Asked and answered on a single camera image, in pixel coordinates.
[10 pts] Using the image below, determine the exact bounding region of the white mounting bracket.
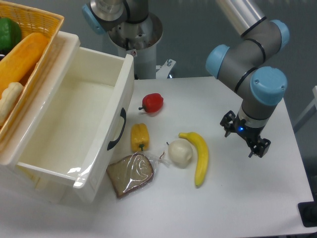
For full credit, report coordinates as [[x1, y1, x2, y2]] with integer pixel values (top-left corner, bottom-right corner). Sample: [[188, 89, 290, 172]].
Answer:
[[156, 59, 176, 79]]

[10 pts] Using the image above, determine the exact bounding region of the black device at edge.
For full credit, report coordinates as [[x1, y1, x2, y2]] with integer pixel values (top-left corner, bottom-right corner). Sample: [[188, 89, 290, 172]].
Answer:
[[298, 201, 317, 228]]

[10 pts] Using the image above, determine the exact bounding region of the orange baguette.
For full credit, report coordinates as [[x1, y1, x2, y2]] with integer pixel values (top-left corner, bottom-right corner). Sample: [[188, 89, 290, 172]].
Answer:
[[0, 33, 49, 92]]

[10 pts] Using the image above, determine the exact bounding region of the black drawer handle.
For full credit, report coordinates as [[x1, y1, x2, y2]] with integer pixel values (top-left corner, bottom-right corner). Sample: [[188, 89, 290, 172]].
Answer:
[[107, 108, 127, 151]]

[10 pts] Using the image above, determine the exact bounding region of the white drawer cabinet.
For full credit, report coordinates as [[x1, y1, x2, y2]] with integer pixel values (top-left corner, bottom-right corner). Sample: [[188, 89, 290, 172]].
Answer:
[[0, 31, 80, 203]]

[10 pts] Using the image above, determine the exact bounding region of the green bell pepper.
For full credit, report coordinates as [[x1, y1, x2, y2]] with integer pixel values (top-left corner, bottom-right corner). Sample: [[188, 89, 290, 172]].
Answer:
[[0, 17, 22, 54]]

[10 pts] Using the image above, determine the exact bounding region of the pale bread roll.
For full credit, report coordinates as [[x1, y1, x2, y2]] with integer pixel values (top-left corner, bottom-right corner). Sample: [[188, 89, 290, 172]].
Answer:
[[0, 82, 24, 126]]

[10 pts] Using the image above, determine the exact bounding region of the yellow bell pepper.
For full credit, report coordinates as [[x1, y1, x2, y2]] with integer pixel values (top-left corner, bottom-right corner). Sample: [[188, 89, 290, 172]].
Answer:
[[130, 123, 150, 152]]

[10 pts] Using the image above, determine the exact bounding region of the yellow wicker basket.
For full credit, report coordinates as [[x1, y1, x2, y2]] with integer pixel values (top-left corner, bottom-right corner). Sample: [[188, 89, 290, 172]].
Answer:
[[0, 0, 64, 142]]

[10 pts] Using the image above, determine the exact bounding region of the red bell pepper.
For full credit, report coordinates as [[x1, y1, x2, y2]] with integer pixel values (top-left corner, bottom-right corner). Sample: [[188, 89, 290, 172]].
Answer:
[[138, 93, 163, 113]]

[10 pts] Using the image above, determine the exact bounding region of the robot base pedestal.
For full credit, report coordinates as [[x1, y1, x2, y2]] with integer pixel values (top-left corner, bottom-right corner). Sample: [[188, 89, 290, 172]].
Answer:
[[108, 13, 163, 79]]

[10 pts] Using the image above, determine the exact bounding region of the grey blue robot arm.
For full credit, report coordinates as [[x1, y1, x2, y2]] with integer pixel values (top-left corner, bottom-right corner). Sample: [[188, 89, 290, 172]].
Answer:
[[82, 0, 290, 157]]

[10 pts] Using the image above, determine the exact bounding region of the white plastic drawer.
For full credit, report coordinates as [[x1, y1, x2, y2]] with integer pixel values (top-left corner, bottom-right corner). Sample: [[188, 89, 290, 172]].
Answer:
[[19, 48, 134, 203]]

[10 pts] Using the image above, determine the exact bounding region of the yellow banana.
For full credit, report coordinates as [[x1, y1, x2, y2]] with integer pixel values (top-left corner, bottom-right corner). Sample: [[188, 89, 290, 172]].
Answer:
[[178, 132, 209, 188]]

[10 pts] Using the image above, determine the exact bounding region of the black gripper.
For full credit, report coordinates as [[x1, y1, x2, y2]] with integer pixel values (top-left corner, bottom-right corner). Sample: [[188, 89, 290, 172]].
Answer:
[[220, 111, 271, 158]]

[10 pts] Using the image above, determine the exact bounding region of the bread slice in plastic bag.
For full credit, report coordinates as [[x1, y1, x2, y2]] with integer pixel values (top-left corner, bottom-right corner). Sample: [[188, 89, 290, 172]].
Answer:
[[106, 150, 171, 199]]

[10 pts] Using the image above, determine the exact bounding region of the white frame at right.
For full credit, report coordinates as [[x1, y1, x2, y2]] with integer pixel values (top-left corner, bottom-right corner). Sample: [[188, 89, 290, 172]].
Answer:
[[293, 86, 317, 133]]

